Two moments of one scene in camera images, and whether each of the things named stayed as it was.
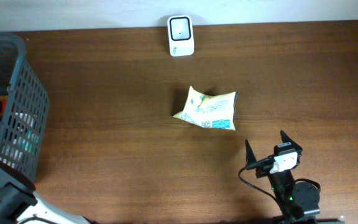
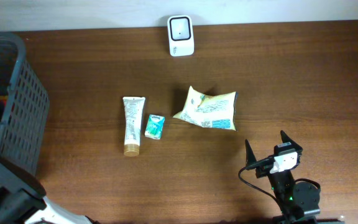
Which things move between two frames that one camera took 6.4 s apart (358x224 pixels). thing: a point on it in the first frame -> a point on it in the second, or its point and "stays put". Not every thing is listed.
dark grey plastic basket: x=5 y=70 stays put
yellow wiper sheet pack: x=214 y=112 stays put
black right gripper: x=265 y=163 stays put
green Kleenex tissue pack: x=23 y=145 -> x=155 y=127
